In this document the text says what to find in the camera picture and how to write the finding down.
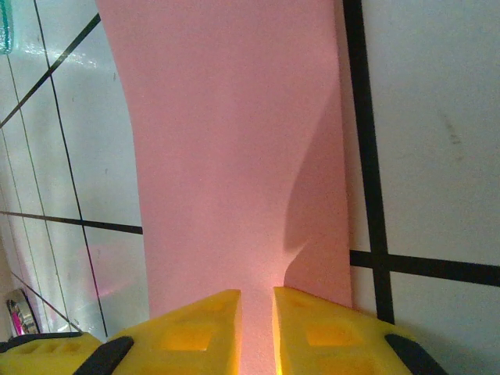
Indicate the pink cloth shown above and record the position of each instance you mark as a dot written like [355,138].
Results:
[234,156]

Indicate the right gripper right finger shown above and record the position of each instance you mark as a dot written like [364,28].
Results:
[332,343]

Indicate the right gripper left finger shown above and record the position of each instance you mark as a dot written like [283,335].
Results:
[187,340]

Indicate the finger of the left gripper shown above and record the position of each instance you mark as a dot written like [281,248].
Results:
[39,355]

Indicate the teal translucent plastic cup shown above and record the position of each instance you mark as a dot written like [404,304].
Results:
[6,27]

